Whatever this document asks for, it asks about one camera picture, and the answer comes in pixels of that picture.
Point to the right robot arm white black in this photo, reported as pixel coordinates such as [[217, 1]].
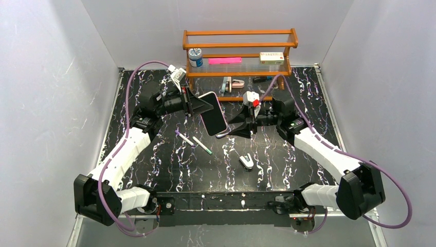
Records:
[[360, 187]]

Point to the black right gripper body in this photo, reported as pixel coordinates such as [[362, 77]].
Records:
[[254, 118]]

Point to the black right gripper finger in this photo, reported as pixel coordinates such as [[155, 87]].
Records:
[[244, 116], [244, 130]]

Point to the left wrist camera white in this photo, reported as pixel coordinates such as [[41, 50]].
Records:
[[177, 75]]

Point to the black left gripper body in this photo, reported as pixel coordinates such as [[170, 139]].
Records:
[[185, 102]]

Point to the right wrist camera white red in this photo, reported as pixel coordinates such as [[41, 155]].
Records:
[[251, 99]]

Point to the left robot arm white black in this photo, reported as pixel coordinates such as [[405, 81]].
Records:
[[96, 195]]

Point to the white red box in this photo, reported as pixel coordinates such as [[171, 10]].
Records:
[[271, 58]]

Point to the dark object on lower shelf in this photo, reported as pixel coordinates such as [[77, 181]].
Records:
[[261, 79]]

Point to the pink white stapler on shelf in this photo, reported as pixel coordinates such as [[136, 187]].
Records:
[[237, 84]]

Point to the green capped marker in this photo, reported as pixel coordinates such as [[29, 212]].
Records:
[[199, 143]]

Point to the blue lidded jar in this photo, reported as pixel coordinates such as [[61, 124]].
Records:
[[195, 57]]

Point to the phone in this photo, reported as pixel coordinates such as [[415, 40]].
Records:
[[213, 120]]

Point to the pink flat box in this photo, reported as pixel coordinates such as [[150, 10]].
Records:
[[228, 60]]

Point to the purple capped marker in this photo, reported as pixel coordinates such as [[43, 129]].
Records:
[[184, 138]]

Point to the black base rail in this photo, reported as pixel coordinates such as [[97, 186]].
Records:
[[277, 208]]

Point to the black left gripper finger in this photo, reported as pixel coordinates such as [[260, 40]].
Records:
[[198, 106], [191, 99]]

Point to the orange wooden shelf rack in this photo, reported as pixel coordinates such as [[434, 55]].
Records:
[[236, 53]]

